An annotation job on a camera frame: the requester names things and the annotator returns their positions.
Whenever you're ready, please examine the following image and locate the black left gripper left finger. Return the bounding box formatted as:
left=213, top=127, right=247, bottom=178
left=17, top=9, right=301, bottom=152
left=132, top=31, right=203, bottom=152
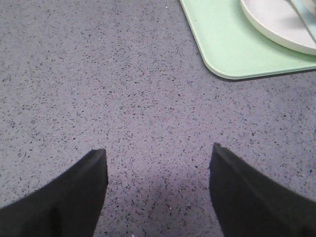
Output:
left=0, top=149, right=108, bottom=237

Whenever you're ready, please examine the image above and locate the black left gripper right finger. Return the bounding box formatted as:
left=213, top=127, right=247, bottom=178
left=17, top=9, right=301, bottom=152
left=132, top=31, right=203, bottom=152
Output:
left=210, top=143, right=316, bottom=237

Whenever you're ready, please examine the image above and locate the cream round plate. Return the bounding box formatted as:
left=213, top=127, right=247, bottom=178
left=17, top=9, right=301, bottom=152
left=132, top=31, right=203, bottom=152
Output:
left=240, top=0, right=316, bottom=55

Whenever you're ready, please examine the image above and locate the light green plastic tray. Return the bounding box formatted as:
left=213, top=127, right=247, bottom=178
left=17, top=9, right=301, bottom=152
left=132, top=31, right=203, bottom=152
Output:
left=181, top=0, right=316, bottom=80

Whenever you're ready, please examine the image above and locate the pale blue plastic spoon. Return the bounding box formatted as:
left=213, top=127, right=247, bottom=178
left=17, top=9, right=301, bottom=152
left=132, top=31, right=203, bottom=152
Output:
left=290, top=0, right=316, bottom=41

